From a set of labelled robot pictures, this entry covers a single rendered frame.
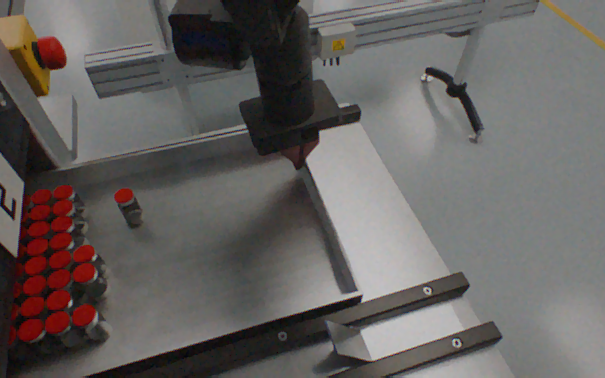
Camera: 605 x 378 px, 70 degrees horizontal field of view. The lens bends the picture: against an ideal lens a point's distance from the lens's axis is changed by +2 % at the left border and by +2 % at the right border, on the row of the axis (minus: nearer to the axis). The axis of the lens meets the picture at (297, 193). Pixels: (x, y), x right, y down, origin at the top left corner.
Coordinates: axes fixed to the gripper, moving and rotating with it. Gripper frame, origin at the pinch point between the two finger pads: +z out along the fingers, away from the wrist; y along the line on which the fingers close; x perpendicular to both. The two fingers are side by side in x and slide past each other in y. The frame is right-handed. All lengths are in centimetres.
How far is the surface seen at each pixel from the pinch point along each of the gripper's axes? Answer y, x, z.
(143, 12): 23, -144, 51
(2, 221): 26.8, 8.3, -13.7
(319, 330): 4.7, 21.2, 0.0
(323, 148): -4.8, -3.3, 2.9
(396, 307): -3.3, 21.4, 0.8
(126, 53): 28, -89, 33
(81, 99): 65, -148, 85
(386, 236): -6.7, 12.5, 3.1
